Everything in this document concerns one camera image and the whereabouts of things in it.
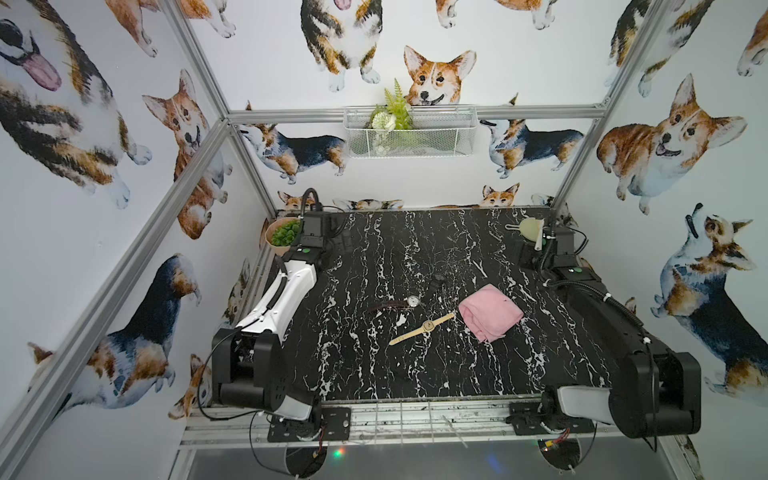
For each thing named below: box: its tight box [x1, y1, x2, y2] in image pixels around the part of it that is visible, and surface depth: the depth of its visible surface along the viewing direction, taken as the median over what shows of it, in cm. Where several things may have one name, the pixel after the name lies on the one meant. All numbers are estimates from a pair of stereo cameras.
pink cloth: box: [458, 284, 524, 343], surface depth 92 cm
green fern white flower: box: [370, 78, 414, 131], surface depth 84 cm
